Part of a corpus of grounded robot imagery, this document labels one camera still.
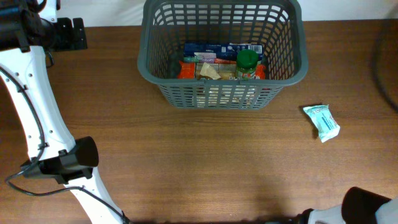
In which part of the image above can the orange pasta packet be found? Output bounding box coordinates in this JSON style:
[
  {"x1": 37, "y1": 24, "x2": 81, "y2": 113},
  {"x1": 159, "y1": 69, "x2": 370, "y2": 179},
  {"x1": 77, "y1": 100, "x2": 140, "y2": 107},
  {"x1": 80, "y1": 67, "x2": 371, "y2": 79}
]
[{"x1": 174, "y1": 61, "x2": 249, "y2": 80}]

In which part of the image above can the brown bread bag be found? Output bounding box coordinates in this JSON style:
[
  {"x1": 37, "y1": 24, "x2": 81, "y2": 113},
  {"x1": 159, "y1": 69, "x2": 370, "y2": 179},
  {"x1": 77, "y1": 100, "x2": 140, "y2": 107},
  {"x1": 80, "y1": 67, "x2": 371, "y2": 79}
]
[{"x1": 195, "y1": 62, "x2": 259, "y2": 108}]

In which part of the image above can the blue tissue pack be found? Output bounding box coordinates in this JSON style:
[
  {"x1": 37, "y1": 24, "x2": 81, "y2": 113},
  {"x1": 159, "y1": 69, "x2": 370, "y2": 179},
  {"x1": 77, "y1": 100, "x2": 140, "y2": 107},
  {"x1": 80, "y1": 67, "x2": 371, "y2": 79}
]
[{"x1": 183, "y1": 42, "x2": 264, "y2": 63}]

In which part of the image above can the green lid jar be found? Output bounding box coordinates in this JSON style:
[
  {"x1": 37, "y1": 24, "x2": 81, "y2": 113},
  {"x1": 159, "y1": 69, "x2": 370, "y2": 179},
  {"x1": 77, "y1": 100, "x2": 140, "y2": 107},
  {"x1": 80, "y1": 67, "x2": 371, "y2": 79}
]
[{"x1": 236, "y1": 49, "x2": 259, "y2": 80}]

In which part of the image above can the grey plastic basket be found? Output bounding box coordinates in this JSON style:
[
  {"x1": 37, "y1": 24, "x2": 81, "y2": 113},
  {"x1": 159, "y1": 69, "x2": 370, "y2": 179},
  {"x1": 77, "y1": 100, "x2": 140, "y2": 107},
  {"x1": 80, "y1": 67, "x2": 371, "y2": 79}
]
[{"x1": 137, "y1": 0, "x2": 308, "y2": 110}]

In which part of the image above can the green white wipes packet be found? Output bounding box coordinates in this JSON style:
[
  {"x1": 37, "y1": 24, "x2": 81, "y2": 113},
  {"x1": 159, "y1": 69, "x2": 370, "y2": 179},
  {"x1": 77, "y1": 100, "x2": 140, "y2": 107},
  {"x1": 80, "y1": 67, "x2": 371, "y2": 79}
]
[{"x1": 303, "y1": 105, "x2": 340, "y2": 143}]

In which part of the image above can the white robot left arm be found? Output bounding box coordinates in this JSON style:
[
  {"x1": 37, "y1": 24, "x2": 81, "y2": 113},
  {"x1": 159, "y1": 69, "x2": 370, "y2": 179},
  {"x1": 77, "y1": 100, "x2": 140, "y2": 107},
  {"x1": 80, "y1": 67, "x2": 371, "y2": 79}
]
[{"x1": 1, "y1": 0, "x2": 129, "y2": 223}]

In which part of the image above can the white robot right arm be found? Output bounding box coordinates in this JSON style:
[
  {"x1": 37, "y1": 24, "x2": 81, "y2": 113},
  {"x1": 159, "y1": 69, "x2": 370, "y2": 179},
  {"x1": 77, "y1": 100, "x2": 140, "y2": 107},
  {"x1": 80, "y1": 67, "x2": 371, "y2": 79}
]
[{"x1": 289, "y1": 187, "x2": 397, "y2": 224}]

